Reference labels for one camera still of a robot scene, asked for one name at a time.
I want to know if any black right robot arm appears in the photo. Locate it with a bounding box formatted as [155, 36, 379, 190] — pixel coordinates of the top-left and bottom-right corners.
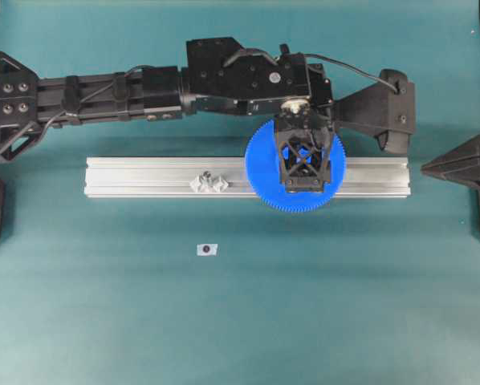
[421, 134, 480, 191]

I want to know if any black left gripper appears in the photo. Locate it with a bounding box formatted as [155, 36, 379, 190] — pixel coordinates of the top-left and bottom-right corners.
[180, 37, 334, 193]

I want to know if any silver aluminium extrusion rail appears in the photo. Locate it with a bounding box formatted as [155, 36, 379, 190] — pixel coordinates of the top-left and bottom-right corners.
[84, 157, 411, 198]

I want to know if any clear short shaft mount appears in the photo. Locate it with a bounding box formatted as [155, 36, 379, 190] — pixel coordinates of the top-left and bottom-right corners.
[189, 171, 229, 194]

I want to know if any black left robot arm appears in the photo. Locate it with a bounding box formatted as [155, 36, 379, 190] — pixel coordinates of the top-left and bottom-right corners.
[0, 37, 336, 193]

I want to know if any large blue plastic gear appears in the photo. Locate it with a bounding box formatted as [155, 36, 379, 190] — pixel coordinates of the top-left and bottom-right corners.
[244, 120, 347, 213]

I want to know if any white sticker with black dot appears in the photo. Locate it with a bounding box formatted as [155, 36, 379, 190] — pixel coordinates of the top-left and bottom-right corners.
[197, 243, 218, 257]

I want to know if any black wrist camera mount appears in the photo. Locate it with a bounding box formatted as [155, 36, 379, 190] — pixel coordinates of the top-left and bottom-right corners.
[334, 69, 416, 156]

